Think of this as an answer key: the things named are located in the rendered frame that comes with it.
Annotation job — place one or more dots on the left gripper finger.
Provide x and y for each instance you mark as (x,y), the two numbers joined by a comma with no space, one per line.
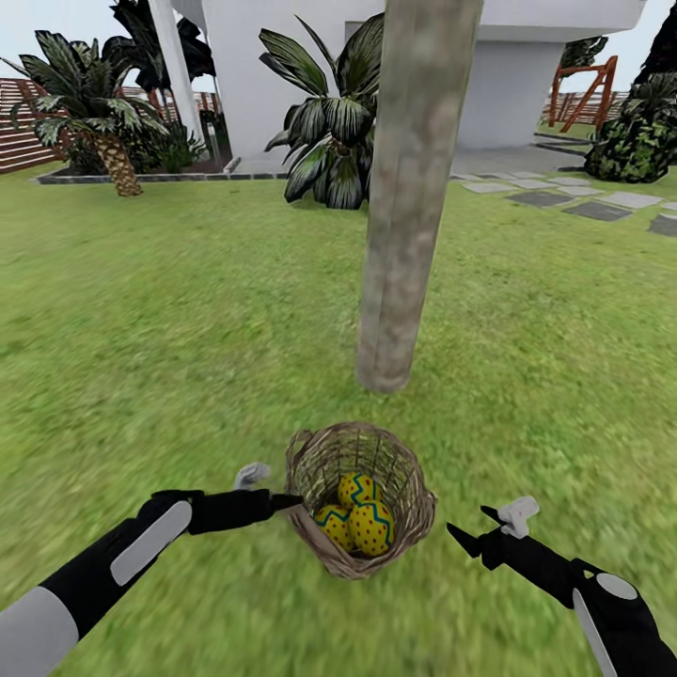
(279,502)

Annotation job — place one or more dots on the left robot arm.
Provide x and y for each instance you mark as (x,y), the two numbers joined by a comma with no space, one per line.
(38,630)

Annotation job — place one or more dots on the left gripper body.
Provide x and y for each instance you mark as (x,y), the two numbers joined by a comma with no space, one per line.
(243,508)

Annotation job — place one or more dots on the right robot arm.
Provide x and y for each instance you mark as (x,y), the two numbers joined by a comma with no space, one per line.
(618,624)

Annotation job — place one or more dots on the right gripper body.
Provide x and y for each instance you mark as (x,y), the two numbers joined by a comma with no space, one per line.
(522,555)

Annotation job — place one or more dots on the wicker basket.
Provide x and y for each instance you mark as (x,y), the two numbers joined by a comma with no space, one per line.
(411,525)

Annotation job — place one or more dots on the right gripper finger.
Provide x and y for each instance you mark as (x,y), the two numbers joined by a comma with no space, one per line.
(492,513)
(471,544)

